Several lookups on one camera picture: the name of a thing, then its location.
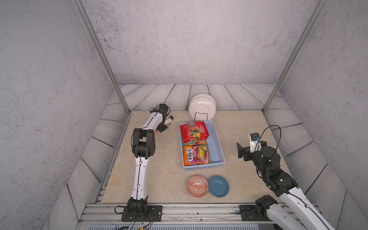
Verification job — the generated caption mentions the light blue plastic basket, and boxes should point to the light blue plastic basket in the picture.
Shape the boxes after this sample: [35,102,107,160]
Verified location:
[179,120,226,171]

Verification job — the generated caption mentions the teal candy bag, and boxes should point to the teal candy bag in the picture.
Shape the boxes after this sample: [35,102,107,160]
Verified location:
[182,140,208,146]

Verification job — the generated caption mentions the red candy bag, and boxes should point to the red candy bag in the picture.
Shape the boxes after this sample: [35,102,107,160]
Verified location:
[179,121,210,143]

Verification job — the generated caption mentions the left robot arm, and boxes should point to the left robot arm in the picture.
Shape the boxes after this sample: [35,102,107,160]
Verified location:
[127,103,170,216]

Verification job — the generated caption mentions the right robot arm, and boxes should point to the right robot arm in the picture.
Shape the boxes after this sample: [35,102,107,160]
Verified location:
[237,141,333,230]

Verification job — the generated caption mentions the white plates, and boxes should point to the white plates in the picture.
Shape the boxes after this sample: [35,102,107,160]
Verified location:
[188,93,216,120]

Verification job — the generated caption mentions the blue bowl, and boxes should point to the blue bowl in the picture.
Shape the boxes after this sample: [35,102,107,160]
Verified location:
[209,175,230,198]

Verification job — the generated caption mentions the orange patterned bowl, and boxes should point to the orange patterned bowl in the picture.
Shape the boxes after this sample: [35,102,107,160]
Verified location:
[187,175,209,198]

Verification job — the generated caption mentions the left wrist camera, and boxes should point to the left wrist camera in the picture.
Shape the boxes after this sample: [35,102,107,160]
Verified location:
[164,115,174,126]

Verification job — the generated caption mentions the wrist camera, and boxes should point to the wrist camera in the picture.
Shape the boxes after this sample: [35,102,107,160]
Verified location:
[164,115,174,126]
[250,132,261,153]

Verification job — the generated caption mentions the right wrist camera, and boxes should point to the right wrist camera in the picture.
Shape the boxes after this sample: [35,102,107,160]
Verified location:
[250,132,261,153]

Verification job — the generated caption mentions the metal wire plate rack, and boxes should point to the metal wire plate rack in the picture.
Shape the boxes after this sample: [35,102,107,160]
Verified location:
[194,112,208,121]

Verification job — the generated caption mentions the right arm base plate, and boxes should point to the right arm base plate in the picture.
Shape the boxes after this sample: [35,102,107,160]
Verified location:
[239,205,260,221]

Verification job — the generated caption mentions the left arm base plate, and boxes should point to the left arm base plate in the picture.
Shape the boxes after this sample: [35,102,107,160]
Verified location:
[121,205,163,222]

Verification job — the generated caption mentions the aluminium front rail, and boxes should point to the aluminium front rail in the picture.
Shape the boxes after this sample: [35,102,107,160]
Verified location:
[76,202,270,230]

